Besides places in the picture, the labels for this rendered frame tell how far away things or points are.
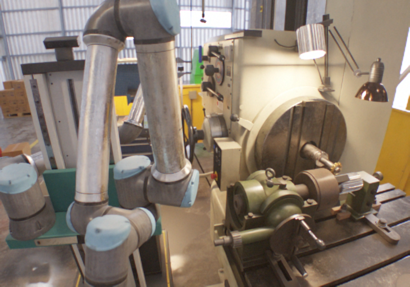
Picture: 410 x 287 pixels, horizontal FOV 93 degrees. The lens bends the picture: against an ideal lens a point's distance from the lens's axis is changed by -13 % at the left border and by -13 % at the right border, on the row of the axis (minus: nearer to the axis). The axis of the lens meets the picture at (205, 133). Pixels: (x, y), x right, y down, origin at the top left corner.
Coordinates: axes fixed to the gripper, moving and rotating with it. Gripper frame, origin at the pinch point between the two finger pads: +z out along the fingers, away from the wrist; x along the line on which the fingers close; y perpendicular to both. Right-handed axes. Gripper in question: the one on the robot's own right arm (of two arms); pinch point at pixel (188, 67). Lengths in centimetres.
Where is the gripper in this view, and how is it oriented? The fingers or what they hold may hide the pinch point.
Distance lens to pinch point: 160.4
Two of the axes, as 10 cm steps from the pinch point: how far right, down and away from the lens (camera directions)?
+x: 0.0, -9.4, -3.5
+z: 9.7, -0.8, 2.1
